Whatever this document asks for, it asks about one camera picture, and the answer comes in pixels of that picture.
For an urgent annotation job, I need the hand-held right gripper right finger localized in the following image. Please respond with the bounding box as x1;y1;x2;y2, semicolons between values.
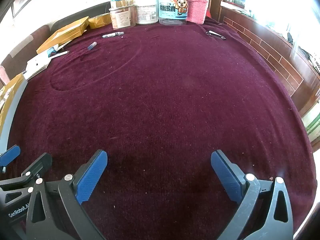
210;149;294;240

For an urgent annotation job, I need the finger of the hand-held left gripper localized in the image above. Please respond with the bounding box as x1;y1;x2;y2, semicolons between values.
0;144;21;174
0;152;53;205

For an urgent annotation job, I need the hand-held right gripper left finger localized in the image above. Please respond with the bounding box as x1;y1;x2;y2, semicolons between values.
26;149;108;240

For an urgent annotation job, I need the yellow taped cardboard box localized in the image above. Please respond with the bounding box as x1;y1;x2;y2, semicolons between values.
0;73;28;155

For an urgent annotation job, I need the white paper booklet stack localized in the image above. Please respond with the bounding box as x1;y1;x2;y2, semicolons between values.
24;44;65;80

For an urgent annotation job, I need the maroon velvet tablecloth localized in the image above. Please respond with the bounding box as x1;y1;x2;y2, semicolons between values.
5;17;316;240

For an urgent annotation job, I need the maroon armchair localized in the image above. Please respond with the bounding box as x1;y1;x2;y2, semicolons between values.
0;24;52;85

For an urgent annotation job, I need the shallow yellow cardboard tray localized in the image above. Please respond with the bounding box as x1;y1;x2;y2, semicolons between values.
36;16;90;55

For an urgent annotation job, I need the short black marker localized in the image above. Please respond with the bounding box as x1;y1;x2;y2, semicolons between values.
102;31;125;38

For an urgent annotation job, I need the yellow tape roll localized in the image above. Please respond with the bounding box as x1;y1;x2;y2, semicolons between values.
88;12;112;29

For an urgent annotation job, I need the dark sofa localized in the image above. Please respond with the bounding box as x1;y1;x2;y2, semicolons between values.
49;1;112;30

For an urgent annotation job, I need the clear plastic jar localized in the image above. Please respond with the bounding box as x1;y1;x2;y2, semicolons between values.
109;7;132;30

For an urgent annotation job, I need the bottle in pink knitted sleeve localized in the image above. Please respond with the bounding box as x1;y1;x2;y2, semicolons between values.
185;0;208;25

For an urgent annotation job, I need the white plastic jar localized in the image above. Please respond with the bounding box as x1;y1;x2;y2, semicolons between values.
134;0;160;25

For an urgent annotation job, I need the clear jar with blue label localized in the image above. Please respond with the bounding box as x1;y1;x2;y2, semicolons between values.
158;0;190;26

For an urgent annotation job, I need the small jar with striped lid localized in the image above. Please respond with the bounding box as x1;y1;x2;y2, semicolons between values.
109;0;133;9

